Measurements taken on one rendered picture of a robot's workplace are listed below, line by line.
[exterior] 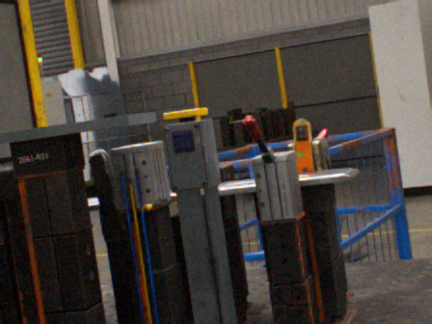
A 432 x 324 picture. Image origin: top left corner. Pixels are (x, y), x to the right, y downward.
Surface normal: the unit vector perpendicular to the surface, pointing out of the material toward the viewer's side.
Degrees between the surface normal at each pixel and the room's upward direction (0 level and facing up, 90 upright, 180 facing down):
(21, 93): 90
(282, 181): 90
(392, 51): 90
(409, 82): 90
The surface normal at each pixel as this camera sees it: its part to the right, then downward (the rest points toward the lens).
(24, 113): 0.93, -0.11
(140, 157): -0.27, 0.09
